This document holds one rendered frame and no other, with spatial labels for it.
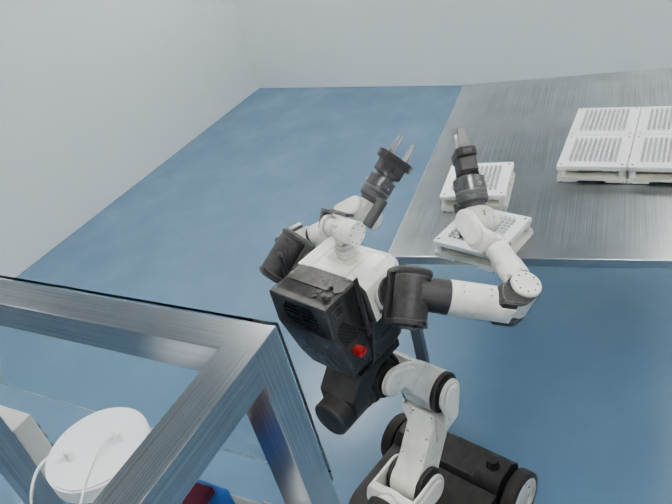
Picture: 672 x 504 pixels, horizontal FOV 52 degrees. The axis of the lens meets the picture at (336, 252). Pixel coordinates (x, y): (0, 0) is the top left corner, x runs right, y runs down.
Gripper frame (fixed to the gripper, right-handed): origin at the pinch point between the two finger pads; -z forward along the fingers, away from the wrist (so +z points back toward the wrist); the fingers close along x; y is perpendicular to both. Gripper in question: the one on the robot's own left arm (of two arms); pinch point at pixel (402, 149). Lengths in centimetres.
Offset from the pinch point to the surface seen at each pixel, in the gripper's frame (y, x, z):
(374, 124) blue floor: -336, 92, -55
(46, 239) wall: -330, -75, 152
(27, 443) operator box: 26, -53, 120
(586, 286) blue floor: -83, 152, -10
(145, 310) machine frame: 97, -57, 57
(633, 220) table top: 8, 81, -24
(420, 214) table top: -42, 36, 10
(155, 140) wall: -407, -43, 51
